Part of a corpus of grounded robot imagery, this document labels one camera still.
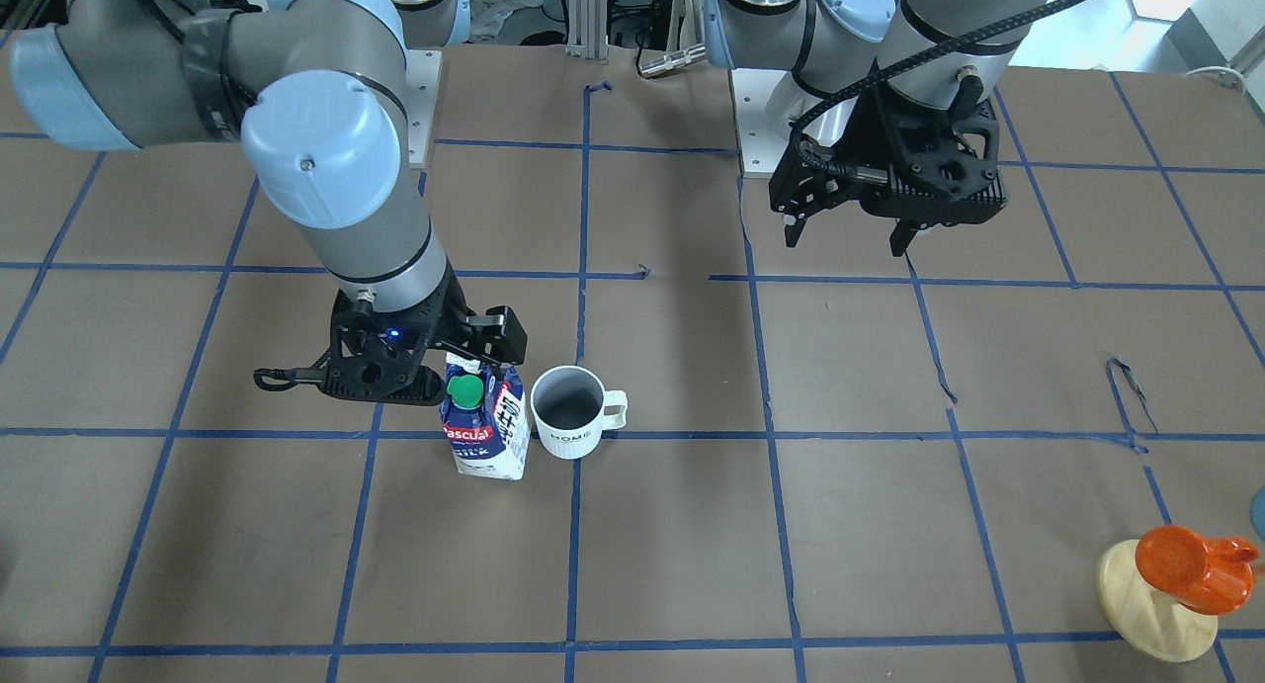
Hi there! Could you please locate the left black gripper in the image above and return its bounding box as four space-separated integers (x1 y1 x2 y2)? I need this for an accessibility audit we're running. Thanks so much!
769 75 1009 258

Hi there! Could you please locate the blue mug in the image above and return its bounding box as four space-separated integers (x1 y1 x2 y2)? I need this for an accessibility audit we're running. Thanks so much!
1249 486 1265 540

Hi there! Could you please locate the aluminium frame post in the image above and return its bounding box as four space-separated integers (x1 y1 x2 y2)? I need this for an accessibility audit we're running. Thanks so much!
565 0 611 65

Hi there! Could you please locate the white mug grey inside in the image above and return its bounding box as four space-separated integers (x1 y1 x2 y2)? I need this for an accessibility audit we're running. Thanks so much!
529 366 629 460

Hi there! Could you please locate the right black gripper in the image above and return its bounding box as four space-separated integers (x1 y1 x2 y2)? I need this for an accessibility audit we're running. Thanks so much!
319 267 528 405

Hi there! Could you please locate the orange mug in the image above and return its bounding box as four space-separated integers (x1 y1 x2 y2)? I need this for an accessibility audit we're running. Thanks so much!
1135 525 1261 616

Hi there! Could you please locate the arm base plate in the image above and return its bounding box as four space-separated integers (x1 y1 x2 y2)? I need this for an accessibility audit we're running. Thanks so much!
405 49 443 169
730 67 818 180

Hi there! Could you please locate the blue white milk carton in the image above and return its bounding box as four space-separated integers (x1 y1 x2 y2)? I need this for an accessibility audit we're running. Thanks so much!
440 353 533 481

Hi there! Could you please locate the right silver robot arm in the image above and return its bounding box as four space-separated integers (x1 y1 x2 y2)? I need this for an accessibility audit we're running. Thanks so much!
10 0 528 405

